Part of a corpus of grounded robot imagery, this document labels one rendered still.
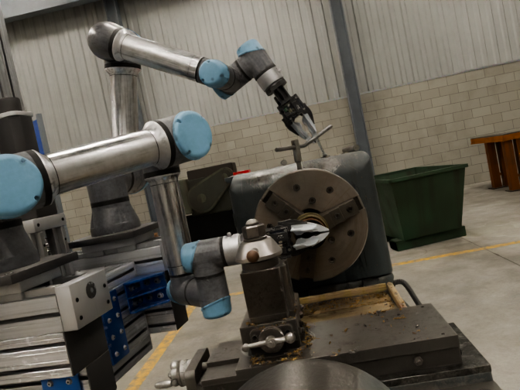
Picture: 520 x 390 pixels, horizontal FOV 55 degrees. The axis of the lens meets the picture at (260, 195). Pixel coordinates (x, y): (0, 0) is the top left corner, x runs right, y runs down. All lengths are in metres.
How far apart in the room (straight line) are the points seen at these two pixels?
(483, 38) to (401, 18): 1.79
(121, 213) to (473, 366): 1.08
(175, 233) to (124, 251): 0.27
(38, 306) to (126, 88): 0.84
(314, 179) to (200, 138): 0.36
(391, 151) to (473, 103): 2.01
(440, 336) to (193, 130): 0.70
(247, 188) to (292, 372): 1.28
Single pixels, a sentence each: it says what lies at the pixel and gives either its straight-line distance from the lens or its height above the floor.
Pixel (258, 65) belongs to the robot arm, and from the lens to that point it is 1.54.
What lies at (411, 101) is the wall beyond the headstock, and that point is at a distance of 11.64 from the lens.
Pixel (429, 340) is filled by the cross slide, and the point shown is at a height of 0.97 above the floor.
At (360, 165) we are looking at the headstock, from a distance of 1.55.
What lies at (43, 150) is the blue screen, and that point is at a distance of 6.14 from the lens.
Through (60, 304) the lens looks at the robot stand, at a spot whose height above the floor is 1.08.
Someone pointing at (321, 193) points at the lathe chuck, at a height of 1.16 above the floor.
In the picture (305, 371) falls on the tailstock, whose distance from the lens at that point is 0.30.
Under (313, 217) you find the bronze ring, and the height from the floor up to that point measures 1.12.
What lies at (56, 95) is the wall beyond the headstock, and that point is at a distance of 12.72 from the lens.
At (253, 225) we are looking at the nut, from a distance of 0.82.
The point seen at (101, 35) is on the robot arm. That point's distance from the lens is 1.60.
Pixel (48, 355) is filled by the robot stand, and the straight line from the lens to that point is 1.12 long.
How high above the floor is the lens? 1.26
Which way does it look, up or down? 3 degrees down
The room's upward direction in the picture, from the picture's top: 12 degrees counter-clockwise
